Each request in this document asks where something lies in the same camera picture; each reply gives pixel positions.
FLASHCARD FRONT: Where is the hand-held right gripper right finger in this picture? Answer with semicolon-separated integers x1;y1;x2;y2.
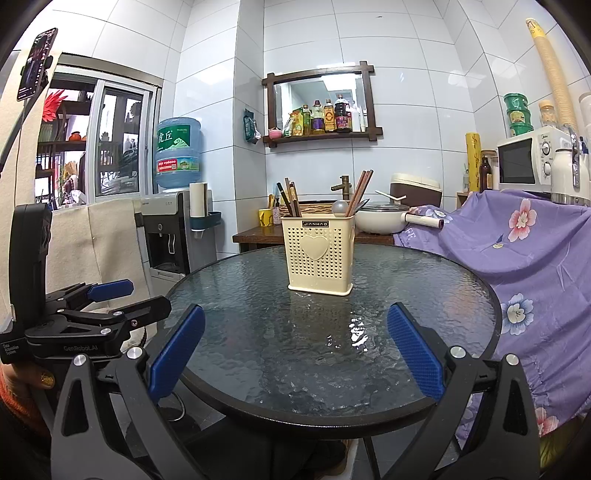
387;302;542;480

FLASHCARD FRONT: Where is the white paper cup tube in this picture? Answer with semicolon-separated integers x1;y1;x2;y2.
189;181;207;217

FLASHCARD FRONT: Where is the sliding window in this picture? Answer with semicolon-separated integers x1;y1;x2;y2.
90;76;155;197

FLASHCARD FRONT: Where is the yellow roll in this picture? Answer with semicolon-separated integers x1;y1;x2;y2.
465;132;482;193

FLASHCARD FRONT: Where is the brown textured sink basin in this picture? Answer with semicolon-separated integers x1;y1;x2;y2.
298;198;340;217

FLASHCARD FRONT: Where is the brown and white rice cooker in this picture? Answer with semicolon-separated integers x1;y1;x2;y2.
390;173;443;208

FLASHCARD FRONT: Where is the sleeve of paper cups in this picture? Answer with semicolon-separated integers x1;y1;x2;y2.
525;17;578;132

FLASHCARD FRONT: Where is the smartphone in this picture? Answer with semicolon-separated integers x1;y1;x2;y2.
17;28;58;101

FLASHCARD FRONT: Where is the green hanging packet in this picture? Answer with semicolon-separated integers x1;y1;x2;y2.
241;108;263;144

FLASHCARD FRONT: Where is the white pot with glass lid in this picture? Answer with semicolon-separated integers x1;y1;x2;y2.
355;199;445;235

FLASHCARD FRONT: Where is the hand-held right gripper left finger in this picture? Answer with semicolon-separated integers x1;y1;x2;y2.
51;304;207;480

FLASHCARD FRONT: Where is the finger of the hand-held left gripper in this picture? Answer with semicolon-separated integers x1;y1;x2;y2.
45;279;136;312
59;295;172;341

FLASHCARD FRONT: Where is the white kettle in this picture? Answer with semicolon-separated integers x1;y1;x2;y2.
551;127;591;206

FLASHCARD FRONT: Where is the person's left forearm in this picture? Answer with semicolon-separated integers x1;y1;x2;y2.
0;367;28;430

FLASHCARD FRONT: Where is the yellow snack packet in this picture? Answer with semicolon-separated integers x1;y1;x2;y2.
283;110;304;138

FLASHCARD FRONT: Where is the grey water dispenser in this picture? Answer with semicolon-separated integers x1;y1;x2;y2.
139;190;218;278

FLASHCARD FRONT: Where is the dark soy sauce bottle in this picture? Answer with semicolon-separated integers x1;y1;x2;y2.
334;95;352;133

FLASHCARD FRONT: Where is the dark wooden sink counter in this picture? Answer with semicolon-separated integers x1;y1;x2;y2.
232;226;398;254

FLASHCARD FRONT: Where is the white microwave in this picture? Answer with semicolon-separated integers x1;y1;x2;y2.
496;127;583;195

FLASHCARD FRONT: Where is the person's left hand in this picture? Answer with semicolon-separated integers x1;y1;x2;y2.
14;360;58;391

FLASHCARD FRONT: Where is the cream plastic utensil holder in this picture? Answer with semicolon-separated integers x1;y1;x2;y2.
281;216;356;292

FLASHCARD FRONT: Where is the wooden framed mirror shelf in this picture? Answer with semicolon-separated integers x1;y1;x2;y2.
261;61;384;147

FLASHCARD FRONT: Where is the teal cup holder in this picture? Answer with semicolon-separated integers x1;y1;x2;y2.
190;211;222;230

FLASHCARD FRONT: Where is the bronze faucet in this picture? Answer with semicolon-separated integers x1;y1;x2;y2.
331;175;352;204

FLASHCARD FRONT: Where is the dark wooden display shelf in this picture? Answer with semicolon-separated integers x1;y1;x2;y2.
37;88;100;204

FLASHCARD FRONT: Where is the beige cloth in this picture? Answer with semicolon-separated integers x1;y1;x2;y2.
44;198;153;296

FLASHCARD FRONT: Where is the purple floral cloth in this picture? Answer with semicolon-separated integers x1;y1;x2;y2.
392;188;591;437

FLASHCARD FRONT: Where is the red artificial flower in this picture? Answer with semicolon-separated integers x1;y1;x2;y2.
41;89;69;123

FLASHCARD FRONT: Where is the blue water jug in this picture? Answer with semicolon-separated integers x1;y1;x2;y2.
154;117;204;192

